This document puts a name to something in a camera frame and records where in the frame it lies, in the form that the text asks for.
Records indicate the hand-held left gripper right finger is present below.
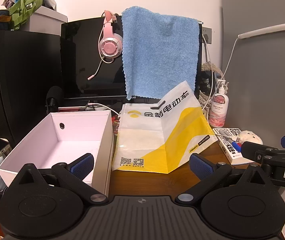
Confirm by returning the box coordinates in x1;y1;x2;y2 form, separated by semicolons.
177;154;278;203

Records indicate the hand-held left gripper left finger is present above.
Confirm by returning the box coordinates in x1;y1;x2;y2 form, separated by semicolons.
15;153;109;205

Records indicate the yellow and white fabric bag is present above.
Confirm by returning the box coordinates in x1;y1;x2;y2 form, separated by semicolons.
111;80;219;174

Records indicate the white plush toy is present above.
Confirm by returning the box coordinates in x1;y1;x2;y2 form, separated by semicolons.
236;129;263;145

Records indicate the black and white book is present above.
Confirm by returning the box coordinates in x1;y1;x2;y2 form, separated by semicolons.
212;127;252;166

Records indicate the white open cardboard box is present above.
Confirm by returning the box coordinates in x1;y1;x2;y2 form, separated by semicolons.
0;109;114;197

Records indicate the white pump lotion bottle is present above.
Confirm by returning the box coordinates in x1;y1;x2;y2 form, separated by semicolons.
208;79;230;128

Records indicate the grey tablet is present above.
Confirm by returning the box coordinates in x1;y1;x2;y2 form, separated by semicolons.
59;99;91;111

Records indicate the grey cabinet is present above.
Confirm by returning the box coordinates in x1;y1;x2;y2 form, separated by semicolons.
221;0;285;142

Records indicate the black microphone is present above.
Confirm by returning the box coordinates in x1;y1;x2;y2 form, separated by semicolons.
45;85;64;113

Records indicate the black computer tower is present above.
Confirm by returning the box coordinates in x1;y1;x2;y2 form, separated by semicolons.
0;30;64;144

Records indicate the black computer monitor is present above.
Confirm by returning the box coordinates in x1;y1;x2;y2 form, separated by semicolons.
60;15;204;101

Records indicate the white desk lamp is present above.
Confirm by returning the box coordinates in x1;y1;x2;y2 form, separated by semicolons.
237;22;285;39

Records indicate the pink headset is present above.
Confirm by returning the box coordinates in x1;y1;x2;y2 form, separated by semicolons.
87;10;123;81

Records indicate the blue towel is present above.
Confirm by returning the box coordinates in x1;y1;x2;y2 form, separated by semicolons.
121;6;200;100

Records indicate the white storage box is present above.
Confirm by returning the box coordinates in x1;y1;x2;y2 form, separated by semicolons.
22;4;68;36

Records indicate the small white box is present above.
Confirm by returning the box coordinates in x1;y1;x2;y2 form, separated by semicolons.
41;0;57;11

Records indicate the white charging cable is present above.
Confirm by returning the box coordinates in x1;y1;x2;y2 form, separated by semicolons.
88;102;121;117

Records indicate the white lamp cable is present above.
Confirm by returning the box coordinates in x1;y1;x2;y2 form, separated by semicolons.
206;37;240;122

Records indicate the wall socket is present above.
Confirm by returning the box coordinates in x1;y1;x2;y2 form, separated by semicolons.
202;26;213;44

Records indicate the green strap bundle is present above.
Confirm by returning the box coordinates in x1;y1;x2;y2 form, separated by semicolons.
7;0;44;29

